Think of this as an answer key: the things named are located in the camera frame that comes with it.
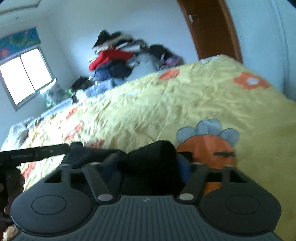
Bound yellow floral bedspread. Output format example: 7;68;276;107
2;55;295;240

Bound white crumpled blanket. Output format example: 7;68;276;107
1;117;44;151

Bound brown wooden door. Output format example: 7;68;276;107
178;0;243;63

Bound black bag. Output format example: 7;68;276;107
71;76;94;92

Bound blue striped bed sheet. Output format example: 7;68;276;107
41;77;126;118

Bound green plastic stool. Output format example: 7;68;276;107
64;89;72;99

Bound window with grey frame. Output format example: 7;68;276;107
1;46;56;110

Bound floral window valance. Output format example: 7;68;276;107
0;28;41;61

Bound pile of clothes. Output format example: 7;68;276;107
89;30;183;82

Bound black pants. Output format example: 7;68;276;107
62;141;185;197

